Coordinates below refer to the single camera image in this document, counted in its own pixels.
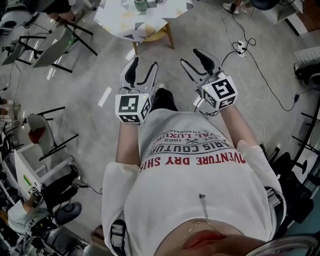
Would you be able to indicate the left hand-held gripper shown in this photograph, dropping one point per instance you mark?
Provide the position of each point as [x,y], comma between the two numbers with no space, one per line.
[130,107]

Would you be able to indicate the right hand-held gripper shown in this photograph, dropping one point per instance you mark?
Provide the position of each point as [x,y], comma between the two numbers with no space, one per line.
[220,92]

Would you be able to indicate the person's right forearm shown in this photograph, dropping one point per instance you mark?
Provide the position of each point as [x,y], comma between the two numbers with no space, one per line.
[237,127]

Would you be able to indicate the person's left forearm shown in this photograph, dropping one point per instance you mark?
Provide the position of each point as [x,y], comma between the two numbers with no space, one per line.
[127,142]

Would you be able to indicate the person's white shoe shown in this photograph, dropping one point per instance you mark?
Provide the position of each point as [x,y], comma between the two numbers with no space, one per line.
[160,86]

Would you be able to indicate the person's black trousers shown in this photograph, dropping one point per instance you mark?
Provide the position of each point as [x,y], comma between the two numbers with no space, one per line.
[163,100]

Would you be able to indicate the yellow wooden table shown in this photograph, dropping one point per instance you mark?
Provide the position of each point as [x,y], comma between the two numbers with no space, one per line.
[160,33]

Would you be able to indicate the white power strip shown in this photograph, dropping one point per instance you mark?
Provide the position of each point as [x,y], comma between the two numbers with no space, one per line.
[241,46]

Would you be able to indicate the triangle-patterned tablecloth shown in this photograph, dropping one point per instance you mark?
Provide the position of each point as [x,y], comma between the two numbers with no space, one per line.
[120,17]

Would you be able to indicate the grey chair with black legs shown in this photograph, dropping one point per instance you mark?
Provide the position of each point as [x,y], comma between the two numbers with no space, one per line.
[15,53]
[48,140]
[53,50]

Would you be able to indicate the red item on chair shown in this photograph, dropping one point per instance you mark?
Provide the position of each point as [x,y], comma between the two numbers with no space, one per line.
[37,136]

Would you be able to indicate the white printed t-shirt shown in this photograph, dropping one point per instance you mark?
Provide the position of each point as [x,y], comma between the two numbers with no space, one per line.
[187,190]

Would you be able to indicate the black office chair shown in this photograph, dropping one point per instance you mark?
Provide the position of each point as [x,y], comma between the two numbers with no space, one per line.
[60,190]

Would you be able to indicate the black floor stand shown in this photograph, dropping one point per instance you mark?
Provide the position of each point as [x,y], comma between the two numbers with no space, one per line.
[303,167]

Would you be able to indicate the white cabinet table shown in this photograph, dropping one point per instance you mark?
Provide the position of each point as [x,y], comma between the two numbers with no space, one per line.
[25,165]

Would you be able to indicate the person's face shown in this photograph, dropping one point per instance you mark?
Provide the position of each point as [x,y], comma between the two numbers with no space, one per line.
[205,240]

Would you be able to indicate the head camera mount rim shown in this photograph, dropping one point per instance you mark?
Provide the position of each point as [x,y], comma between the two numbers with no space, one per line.
[295,246]

